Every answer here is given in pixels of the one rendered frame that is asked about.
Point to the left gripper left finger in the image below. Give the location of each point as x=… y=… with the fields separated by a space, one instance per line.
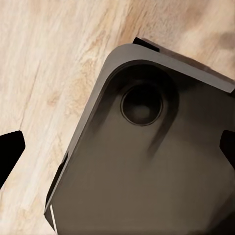
x=12 y=146

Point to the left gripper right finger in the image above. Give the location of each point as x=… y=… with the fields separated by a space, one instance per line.
x=227 y=146

